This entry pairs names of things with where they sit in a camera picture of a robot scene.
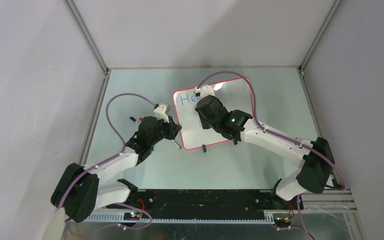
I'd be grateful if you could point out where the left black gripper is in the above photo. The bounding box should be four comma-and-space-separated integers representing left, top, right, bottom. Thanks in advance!
148, 114, 181, 147

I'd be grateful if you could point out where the pink framed whiteboard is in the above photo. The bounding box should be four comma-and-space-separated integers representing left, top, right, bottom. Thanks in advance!
173, 78, 252, 151

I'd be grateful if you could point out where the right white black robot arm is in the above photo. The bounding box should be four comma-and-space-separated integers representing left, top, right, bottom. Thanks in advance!
195, 95, 333, 209

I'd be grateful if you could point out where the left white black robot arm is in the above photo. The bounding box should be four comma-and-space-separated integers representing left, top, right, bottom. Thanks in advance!
50, 116, 182, 223

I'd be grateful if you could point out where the green capped marker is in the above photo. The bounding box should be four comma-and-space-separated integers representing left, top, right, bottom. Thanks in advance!
172, 139, 182, 149

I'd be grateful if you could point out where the black capped marker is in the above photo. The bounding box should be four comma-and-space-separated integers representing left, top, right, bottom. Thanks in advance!
129, 116, 140, 125

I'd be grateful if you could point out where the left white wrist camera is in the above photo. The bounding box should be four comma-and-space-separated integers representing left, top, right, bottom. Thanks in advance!
153, 102, 170, 123

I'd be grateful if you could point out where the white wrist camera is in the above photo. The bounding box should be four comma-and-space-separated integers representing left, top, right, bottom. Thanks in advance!
193, 85, 215, 99
153, 102, 170, 123

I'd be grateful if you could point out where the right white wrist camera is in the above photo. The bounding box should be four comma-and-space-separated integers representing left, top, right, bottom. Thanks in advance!
193, 85, 215, 99

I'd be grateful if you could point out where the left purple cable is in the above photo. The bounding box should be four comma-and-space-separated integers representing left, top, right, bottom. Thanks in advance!
58, 93, 155, 231

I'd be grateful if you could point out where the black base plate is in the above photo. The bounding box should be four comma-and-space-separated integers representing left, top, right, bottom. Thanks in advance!
125, 189, 297, 220

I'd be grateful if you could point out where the grey slotted cable duct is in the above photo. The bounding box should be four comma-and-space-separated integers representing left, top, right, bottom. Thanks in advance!
83, 211, 275, 224

